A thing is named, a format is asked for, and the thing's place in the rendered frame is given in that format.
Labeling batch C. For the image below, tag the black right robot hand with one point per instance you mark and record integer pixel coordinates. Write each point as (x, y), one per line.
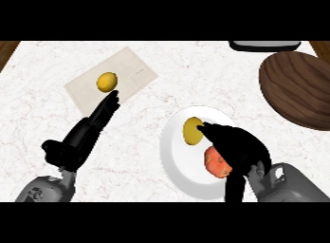
(234, 148)

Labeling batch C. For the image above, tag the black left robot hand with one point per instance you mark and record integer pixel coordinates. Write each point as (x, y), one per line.
(85, 131)

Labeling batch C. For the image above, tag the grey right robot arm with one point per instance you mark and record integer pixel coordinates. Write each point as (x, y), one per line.
(289, 185)

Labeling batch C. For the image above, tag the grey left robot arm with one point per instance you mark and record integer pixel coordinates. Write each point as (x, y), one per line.
(48, 188)

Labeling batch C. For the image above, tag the yellow squash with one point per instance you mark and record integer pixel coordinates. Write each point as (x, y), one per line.
(191, 131)

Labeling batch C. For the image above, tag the white plate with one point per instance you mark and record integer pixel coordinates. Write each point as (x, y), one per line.
(184, 158)

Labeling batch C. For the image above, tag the brown wooden bowl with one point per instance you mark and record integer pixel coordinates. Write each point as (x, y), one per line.
(305, 90)

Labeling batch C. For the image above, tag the orange tomato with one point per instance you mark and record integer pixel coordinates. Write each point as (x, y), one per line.
(215, 164)

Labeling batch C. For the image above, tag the yellow lemon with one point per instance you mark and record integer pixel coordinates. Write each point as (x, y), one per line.
(106, 82)

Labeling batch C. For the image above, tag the beige placemat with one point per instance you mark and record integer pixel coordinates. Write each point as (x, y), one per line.
(125, 68)

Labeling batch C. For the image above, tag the dark grey appliance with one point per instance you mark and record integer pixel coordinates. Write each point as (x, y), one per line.
(264, 45)

